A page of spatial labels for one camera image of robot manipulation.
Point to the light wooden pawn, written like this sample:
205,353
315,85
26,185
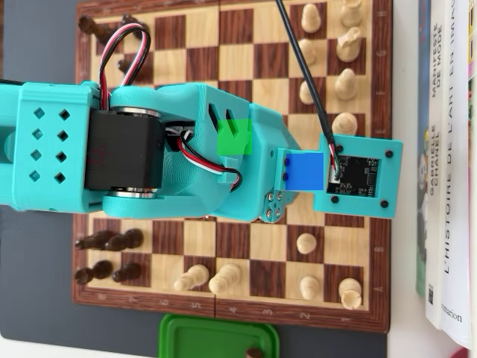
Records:
310,18
309,52
306,243
305,93
310,287

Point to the dark wooden captured chess piece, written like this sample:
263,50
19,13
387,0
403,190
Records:
254,353

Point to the light wooden king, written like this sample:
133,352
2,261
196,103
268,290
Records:
344,123

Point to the wooden chessboard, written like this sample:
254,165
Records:
268,238

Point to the white Gabrielle Chanel book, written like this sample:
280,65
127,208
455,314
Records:
435,223

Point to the green plastic tray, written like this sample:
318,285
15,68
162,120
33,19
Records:
208,337

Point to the dark wooden bishop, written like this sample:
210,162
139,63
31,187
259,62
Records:
93,240

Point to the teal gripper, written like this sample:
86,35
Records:
275,203

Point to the pink red object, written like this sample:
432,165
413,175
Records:
462,353

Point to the dark wooden rook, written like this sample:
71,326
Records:
91,28
93,272

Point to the thin illustrated panda book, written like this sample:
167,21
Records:
423,223

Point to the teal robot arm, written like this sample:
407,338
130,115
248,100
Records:
48,149

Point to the light wooden rook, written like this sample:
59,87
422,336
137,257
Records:
351,13
350,293

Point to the light wooden queen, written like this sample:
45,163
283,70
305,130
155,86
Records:
224,277

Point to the light wooden knight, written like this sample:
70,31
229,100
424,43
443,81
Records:
348,44

